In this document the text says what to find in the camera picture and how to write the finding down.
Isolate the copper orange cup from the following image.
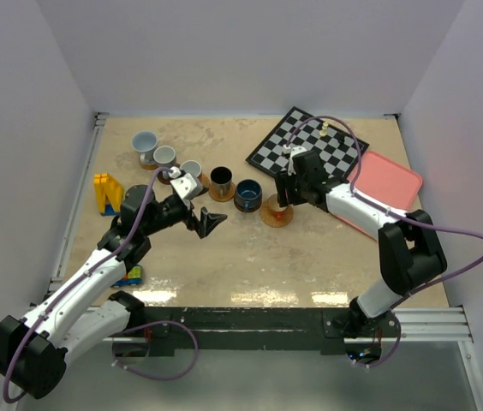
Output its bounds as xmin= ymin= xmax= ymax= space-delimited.
xmin=267 ymin=194 xmax=294 ymax=223

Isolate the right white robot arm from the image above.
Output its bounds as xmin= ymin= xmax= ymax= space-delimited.
xmin=275 ymin=146 xmax=447 ymax=337

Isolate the yellow toy block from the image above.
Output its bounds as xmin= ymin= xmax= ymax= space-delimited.
xmin=93 ymin=173 xmax=124 ymax=216

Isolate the aluminium front rail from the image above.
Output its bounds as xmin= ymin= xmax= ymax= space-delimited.
xmin=27 ymin=305 xmax=476 ymax=343

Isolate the white floral mug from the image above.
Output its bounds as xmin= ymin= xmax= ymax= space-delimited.
xmin=180 ymin=160 xmax=202 ymax=180

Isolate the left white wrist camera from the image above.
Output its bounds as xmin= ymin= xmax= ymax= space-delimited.
xmin=169 ymin=167 xmax=203 ymax=202

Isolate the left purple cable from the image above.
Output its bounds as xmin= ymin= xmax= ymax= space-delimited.
xmin=2 ymin=166 xmax=200 ymax=404

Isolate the dark blue cup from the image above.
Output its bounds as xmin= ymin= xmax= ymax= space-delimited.
xmin=234 ymin=179 xmax=263 ymax=200

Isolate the light wooden coaster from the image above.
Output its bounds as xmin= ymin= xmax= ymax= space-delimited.
xmin=139 ymin=159 xmax=158 ymax=170
xmin=208 ymin=182 xmax=236 ymax=202

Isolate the dark walnut coaster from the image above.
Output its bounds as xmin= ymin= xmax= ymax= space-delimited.
xmin=157 ymin=164 xmax=182 ymax=185
xmin=233 ymin=198 xmax=262 ymax=213

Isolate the orange toy car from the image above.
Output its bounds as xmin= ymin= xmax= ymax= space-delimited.
xmin=111 ymin=265 xmax=143 ymax=288

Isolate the aluminium left rail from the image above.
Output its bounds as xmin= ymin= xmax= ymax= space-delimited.
xmin=43 ymin=112 xmax=110 ymax=301

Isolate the large woven rattan coaster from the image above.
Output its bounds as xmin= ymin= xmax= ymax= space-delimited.
xmin=259 ymin=194 xmax=294 ymax=228

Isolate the grey white mug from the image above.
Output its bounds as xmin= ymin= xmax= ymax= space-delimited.
xmin=152 ymin=146 xmax=176 ymax=168

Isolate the black maroon cup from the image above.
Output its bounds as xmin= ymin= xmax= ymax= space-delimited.
xmin=210 ymin=166 xmax=232 ymax=195

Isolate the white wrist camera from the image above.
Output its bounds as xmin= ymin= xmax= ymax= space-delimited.
xmin=282 ymin=145 xmax=307 ymax=176
xmin=169 ymin=167 xmax=203 ymax=202

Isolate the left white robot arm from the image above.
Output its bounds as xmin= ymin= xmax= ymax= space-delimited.
xmin=0 ymin=178 xmax=227 ymax=403

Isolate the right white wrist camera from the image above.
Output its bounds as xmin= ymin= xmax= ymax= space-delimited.
xmin=282 ymin=145 xmax=307 ymax=176

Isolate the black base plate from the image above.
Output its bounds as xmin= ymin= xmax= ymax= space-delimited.
xmin=112 ymin=306 xmax=401 ymax=358

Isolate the pink plastic tray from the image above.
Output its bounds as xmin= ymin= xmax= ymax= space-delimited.
xmin=335 ymin=149 xmax=424 ymax=241

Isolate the small woven rattan coaster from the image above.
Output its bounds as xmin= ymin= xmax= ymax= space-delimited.
xmin=198 ymin=173 xmax=211 ymax=196

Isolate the aluminium rail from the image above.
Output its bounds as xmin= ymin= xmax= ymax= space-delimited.
xmin=27 ymin=305 xmax=476 ymax=343
xmin=43 ymin=112 xmax=110 ymax=301

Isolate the black white chessboard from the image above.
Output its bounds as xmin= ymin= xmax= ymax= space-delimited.
xmin=246 ymin=106 xmax=358 ymax=177

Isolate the white chess piece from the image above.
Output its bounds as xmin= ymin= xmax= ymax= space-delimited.
xmin=319 ymin=122 xmax=329 ymax=137

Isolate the light blue cup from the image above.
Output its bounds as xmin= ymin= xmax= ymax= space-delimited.
xmin=131 ymin=131 xmax=158 ymax=162

